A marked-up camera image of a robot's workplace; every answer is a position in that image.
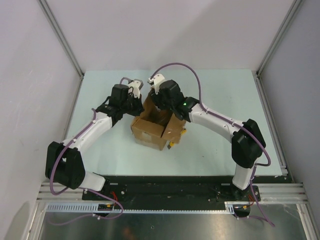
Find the aluminium frame post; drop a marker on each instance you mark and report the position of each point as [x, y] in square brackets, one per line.
[280, 34]
[52, 20]

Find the left aluminium frame post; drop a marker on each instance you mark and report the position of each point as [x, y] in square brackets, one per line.
[52, 20]

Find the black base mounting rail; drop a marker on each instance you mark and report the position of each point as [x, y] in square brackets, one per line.
[125, 188]

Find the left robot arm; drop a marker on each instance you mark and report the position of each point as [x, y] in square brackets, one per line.
[64, 163]

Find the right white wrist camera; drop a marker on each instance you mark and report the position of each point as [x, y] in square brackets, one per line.
[156, 81]

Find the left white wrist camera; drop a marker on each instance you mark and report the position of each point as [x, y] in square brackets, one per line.
[135, 87]

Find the yellow utility knife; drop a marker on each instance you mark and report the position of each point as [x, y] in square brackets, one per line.
[173, 142]

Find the brown cardboard express box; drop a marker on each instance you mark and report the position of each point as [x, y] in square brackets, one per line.
[155, 128]

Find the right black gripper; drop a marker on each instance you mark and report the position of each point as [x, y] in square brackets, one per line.
[156, 98]

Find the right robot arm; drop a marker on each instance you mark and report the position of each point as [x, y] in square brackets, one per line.
[247, 142]

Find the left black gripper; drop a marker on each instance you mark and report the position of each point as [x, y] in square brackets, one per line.
[139, 108]

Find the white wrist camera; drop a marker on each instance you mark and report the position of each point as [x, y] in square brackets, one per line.
[156, 81]
[135, 87]

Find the right aluminium frame post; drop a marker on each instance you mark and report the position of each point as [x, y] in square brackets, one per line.
[280, 34]

